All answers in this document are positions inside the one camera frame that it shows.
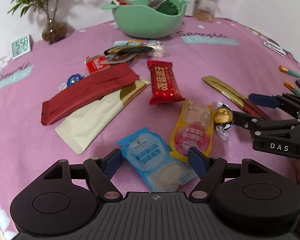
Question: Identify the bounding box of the black and gold chocolate ball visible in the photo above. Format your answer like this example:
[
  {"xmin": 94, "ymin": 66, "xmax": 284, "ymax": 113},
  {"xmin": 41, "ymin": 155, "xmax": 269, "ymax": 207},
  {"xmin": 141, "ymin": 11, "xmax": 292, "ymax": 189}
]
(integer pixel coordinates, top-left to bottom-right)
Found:
[{"xmin": 213, "ymin": 102, "xmax": 234, "ymax": 139}]

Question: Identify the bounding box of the cream long pouch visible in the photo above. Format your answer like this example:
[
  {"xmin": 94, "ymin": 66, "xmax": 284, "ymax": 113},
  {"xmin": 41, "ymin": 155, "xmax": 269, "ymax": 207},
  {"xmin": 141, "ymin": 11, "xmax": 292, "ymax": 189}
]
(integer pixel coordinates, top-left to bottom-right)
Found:
[{"xmin": 55, "ymin": 77, "xmax": 150, "ymax": 154}]

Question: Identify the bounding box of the light blue jelly pouch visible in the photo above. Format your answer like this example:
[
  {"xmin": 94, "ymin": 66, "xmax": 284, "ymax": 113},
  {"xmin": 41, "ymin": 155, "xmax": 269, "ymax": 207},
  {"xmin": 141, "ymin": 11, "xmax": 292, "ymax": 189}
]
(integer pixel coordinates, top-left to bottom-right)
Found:
[{"xmin": 117, "ymin": 127, "xmax": 198, "ymax": 192}]

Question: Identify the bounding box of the teal pen with gold cap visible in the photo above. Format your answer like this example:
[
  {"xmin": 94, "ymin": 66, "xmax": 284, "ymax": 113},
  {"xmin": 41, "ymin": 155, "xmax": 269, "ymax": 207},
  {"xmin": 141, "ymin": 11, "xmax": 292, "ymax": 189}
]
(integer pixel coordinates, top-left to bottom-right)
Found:
[
  {"xmin": 285, "ymin": 80, "xmax": 300, "ymax": 98},
  {"xmin": 279, "ymin": 65, "xmax": 300, "ymax": 77}
]

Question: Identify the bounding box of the dark red long pouch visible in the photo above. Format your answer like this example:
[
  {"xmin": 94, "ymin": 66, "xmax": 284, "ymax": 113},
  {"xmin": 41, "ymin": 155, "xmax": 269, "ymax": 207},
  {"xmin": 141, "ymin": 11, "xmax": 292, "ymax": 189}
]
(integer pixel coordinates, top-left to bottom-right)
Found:
[{"xmin": 41, "ymin": 63, "xmax": 139, "ymax": 126}]

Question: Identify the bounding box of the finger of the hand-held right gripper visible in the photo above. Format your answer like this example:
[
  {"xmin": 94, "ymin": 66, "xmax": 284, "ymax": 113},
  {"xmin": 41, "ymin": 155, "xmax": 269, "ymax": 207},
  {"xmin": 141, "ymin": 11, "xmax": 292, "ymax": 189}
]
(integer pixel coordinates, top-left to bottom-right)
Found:
[
  {"xmin": 248, "ymin": 79, "xmax": 300, "ymax": 117},
  {"xmin": 231, "ymin": 111, "xmax": 255, "ymax": 132}
]

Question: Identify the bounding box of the pink printed tablecloth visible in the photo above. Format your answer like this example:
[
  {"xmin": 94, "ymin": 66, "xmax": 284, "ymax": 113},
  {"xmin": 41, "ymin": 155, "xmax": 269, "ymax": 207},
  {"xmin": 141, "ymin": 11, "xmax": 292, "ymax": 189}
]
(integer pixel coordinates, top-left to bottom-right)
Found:
[{"xmin": 0, "ymin": 15, "xmax": 300, "ymax": 240}]

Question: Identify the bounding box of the small plant in labelled jar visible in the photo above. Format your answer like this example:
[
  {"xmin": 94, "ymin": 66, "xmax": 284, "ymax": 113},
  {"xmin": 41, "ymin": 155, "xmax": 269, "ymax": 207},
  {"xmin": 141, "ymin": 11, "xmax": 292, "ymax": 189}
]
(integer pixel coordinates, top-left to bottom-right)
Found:
[{"xmin": 192, "ymin": 0, "xmax": 233, "ymax": 23}]

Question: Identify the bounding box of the dark picture snack packet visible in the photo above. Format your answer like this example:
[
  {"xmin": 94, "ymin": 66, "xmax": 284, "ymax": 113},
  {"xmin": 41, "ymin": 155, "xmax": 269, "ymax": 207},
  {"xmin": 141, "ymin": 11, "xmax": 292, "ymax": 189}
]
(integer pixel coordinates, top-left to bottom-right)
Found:
[{"xmin": 104, "ymin": 45, "xmax": 153, "ymax": 63}]

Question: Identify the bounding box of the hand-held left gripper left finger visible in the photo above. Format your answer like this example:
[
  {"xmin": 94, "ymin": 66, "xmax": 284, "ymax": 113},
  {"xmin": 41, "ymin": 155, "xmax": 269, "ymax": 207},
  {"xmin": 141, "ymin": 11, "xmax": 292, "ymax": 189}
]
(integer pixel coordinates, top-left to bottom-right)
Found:
[{"xmin": 43, "ymin": 148, "xmax": 123, "ymax": 202}]

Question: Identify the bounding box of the blue foil chocolate ball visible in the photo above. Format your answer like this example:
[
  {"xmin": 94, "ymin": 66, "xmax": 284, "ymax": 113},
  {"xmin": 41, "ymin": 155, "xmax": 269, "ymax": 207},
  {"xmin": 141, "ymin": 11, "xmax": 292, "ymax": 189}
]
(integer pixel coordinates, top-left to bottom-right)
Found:
[{"xmin": 61, "ymin": 74, "xmax": 84, "ymax": 90}]

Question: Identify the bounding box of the leafy plant in glass vase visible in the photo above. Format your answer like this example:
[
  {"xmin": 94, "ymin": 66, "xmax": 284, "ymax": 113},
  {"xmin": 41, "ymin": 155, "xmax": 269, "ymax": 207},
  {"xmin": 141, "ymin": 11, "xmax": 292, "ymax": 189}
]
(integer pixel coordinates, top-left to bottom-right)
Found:
[{"xmin": 8, "ymin": 0, "xmax": 87, "ymax": 44}]

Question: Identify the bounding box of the red snack bar packet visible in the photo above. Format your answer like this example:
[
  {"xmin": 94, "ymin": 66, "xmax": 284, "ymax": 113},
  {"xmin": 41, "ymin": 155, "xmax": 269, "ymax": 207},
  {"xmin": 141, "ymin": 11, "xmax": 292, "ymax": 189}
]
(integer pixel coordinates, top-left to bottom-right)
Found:
[{"xmin": 147, "ymin": 60, "xmax": 185, "ymax": 105}]

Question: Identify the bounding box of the gold and red stick packet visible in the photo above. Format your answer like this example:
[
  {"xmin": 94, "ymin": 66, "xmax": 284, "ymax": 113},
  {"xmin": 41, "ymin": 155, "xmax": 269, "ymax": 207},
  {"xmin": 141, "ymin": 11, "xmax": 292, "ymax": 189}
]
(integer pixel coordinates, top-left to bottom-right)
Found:
[{"xmin": 202, "ymin": 76, "xmax": 270, "ymax": 120}]

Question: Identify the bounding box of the white digital clock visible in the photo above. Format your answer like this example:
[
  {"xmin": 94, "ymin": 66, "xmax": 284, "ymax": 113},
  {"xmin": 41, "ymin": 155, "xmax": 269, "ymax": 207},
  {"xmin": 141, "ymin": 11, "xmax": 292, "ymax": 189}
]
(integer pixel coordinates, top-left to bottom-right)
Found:
[{"xmin": 11, "ymin": 34, "xmax": 33, "ymax": 60}]

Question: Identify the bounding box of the yellow and pink jelly pouch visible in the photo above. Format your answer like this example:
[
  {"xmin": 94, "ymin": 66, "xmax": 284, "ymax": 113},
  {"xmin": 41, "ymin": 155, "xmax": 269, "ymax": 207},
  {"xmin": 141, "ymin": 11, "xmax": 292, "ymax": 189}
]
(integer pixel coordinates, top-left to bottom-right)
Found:
[{"xmin": 169, "ymin": 98, "xmax": 214, "ymax": 159}]

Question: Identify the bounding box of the green snack packet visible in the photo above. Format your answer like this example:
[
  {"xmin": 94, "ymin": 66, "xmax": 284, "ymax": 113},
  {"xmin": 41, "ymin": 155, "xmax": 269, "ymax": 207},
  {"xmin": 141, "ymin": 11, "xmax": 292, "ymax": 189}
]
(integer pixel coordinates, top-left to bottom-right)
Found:
[{"xmin": 155, "ymin": 0, "xmax": 179, "ymax": 15}]

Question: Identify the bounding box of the green plastic bowl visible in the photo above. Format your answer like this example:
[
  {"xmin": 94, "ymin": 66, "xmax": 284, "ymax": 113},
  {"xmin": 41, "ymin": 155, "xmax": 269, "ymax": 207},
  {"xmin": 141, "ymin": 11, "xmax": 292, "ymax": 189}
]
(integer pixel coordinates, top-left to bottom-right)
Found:
[{"xmin": 101, "ymin": 0, "xmax": 190, "ymax": 38}]

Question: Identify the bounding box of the white candy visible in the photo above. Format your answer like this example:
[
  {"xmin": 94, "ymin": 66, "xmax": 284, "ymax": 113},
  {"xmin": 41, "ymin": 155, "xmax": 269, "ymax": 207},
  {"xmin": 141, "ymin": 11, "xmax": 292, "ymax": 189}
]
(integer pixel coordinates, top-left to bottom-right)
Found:
[{"xmin": 145, "ymin": 40, "xmax": 165, "ymax": 57}]

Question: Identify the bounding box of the red biscuit packet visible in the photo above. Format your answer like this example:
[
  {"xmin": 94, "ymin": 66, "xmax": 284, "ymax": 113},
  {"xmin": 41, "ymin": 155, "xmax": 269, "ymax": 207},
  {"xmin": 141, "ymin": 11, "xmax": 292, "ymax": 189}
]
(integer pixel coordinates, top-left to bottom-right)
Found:
[{"xmin": 85, "ymin": 55, "xmax": 110, "ymax": 74}]

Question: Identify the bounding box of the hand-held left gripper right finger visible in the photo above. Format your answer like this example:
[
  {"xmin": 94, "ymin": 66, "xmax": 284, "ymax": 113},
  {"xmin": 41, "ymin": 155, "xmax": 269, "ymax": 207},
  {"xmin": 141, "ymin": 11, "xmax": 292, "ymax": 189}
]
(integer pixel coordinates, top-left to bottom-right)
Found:
[{"xmin": 188, "ymin": 147, "xmax": 268, "ymax": 203}]

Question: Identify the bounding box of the white clip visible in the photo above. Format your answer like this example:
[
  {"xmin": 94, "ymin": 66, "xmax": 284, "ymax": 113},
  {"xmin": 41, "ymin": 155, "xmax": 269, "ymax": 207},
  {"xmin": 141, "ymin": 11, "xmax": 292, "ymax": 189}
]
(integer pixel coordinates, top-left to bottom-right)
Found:
[{"xmin": 263, "ymin": 39, "xmax": 286, "ymax": 57}]

